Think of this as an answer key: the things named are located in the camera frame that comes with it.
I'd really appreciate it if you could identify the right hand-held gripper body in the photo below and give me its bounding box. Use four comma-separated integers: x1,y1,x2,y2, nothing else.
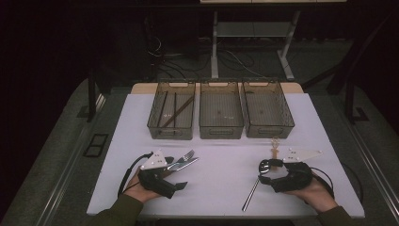
271,148,324,193

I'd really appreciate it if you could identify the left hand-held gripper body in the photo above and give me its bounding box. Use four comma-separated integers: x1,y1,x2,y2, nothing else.
137,150,177,200

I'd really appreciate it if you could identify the amber translucent spoon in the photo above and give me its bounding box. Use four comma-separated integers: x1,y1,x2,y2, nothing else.
270,136,281,172

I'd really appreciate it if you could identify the wooden-handled steel fork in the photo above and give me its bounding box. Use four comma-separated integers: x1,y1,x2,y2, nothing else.
168,149,196,170

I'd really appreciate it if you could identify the wooden-handled steel knife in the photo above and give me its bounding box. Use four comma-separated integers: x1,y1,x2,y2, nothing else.
168,157,200,173

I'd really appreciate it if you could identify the stainless steel spoon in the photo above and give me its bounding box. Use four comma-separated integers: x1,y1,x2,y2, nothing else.
241,159,272,212

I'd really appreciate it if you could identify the smoky translucent plastic bin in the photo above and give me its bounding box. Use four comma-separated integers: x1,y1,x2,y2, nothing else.
199,79,245,140
240,78,295,139
148,79,197,141

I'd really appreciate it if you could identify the brown wooden chopstick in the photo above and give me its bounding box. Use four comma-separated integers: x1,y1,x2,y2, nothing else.
162,94,196,127
161,96,195,128

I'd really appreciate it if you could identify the person's left hand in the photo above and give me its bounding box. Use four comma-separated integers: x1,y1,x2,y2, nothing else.
122,169,163,203

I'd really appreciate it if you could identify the person's right hand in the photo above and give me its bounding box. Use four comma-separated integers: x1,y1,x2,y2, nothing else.
286,178,338,215

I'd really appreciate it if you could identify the white table cover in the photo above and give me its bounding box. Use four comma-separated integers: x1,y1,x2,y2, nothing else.
87,92,366,219

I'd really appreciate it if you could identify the dark metal stand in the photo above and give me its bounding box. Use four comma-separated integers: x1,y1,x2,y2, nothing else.
326,12,396,125
86,70,109,123

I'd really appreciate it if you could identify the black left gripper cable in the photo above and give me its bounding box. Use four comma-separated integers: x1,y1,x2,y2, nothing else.
117,152,154,199

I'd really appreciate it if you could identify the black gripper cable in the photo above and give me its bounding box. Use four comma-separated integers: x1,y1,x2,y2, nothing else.
117,152,154,199
310,161,365,205

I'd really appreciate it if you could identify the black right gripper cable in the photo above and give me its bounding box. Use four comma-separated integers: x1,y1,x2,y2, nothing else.
310,161,365,205

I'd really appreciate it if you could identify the metal floor rail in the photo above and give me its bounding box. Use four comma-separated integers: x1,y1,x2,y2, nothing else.
340,119,399,218
37,93,106,226

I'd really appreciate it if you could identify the tangle of floor cables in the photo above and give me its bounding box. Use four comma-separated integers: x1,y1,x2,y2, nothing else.
147,34,267,79

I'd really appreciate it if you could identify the white metal desk frame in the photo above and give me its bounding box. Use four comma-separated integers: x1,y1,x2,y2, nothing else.
199,0,347,81

